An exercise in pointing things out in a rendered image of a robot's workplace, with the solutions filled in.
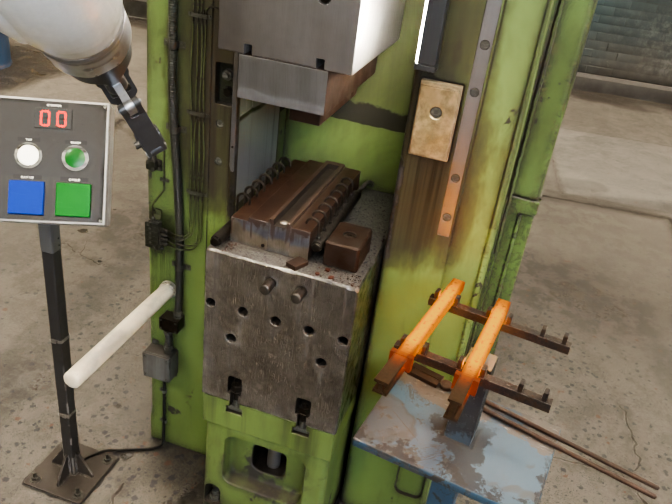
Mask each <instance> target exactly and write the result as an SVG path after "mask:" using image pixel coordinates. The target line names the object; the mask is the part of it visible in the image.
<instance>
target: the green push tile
mask: <svg viewBox="0 0 672 504"><path fill-rule="evenodd" d="M91 193H92V185H91V184H77V183H59V182H58V183H56V201H55V215H56V216H66V217H87V218H90V217H91Z"/></svg>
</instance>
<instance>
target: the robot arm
mask: <svg viewBox="0 0 672 504"><path fill-rule="evenodd" d="M122 2H123V0H0V32H1V33H3V34H5V35H6V36H8V37H10V38H12V39H14V40H15V41H17V42H19V43H22V44H29V45H31V46H33V47H35V48H37V49H38V50H39V51H40V52H41V53H43V54H44V55H45V56H46V58H47V59H48V60H50V61H51V62H52V65H53V66H55V67H56V68H57V69H59V70H60V71H62V72H64V73H66V74H69V75H71V76H72V77H74V78H75V79H77V80H79V81H81V82H84V83H87V84H94V85H96V86H97V87H99V88H101V89H102V91H103V93H104V94H105V96H106V97H107V99H108V100H109V102H110V103H111V104H112V105H117V111H118V113H119V114H121V115H122V116H123V118H124V119H125V121H126V122H127V124H128V125H129V127H130V128H131V130H132V132H133V133H134V135H133V136H134V138H135V139H136V142H134V145H135V147H136V149H137V150H138V149H140V148H142V149H143V151H144V152H145V154H146V156H148V157H149V158H151V157H153V156H155V155H157V154H159V153H161V152H162V151H164V150H166V149H167V144H166V143H165V140H164V138H163V136H162V135H161V133H160V131H159V129H158V127H157V126H156V124H153V123H152V121H151V120H150V118H149V116H148V115H147V113H146V111H145V109H144V108H143V106H142V103H141V102H142V101H141V99H140V98H138V97H137V96H136V93H137V91H138V90H137V88H136V86H135V84H134V82H133V81H132V79H131V77H130V76H129V69H128V68H127V67H128V66H129V64H130V61H131V57H132V44H131V39H132V30H131V25H130V21H129V19H128V16H127V14H126V12H125V10H124V6H123V3H122ZM123 74H124V76H125V78H126V79H127V81H128V83H127V81H126V79H125V78H124V76H123ZM105 86H106V87H105Z"/></svg>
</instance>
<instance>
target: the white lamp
mask: <svg viewBox="0 0 672 504"><path fill-rule="evenodd" d="M17 155H18V159H19V161H20V162H21V163H23V164H25V165H32V164H34V163H35V162H36V161H37V160H38V157H39V154H38V151H37V149H36V148H35V147H33V146H31V145H25V146H23V147H21V148H20V149H19V151H18V154H17Z"/></svg>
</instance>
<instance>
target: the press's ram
mask: <svg viewBox="0 0 672 504"><path fill-rule="evenodd" d="M404 7H405V0H219V31H218V48H219V49H223V50H228V51H233V52H238V53H243V54H245V53H247V52H250V51H252V56H257V57H262V58H267V59H272V60H277V61H282V62H287V63H292V64H297V65H301V66H306V67H311V68H318V67H319V66H321V65H322V64H324V70H326V71H331V72H336V73H341V74H345V75H350V76H351V75H353V74H355V73H356V72H357V71H358V70H360V69H361V68H362V67H364V66H365V65H366V64H368V63H369V62H370V61H371V60H373V59H374V58H375V57H377V56H378V55H379V54H381V53H382V52H383V51H384V50H386V49H387V48H388V47H390V46H391V45H392V44H394V43H395V42H396V41H398V40H399V38H400V32H401V25H402V19H403V13H404Z"/></svg>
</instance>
